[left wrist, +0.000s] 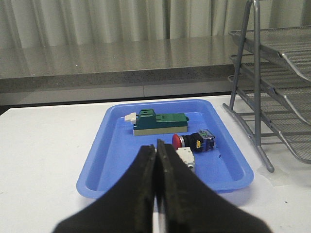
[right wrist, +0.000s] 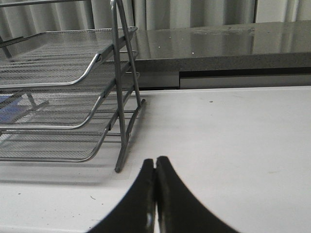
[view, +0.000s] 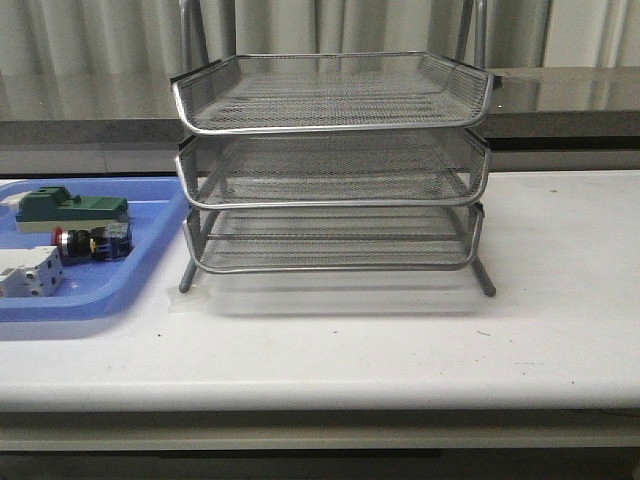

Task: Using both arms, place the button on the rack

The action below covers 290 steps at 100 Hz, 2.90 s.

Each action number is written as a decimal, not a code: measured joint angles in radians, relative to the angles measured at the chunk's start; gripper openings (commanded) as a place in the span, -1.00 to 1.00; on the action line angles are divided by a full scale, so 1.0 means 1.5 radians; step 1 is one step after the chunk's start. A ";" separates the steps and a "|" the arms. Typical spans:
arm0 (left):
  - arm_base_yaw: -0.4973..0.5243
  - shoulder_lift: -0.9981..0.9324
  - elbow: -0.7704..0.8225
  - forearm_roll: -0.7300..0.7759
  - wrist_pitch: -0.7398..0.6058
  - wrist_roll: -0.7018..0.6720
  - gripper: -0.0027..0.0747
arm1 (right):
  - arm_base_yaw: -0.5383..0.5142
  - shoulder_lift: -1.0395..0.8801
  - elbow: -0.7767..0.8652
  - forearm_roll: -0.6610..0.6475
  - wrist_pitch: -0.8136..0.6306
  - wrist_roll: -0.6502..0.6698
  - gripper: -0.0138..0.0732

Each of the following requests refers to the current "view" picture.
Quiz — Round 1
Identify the red emergency stop button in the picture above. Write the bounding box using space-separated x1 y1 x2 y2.
51 222 133 262

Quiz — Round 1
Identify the blue plastic tray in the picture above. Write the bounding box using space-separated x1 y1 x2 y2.
1 177 187 322

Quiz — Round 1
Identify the grey stone back counter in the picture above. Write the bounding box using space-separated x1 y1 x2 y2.
1 67 639 178

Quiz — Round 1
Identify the silver metal rack frame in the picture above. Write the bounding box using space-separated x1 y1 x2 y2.
179 1 496 296

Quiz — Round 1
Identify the green and beige switch block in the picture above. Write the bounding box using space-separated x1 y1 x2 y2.
1 186 129 233

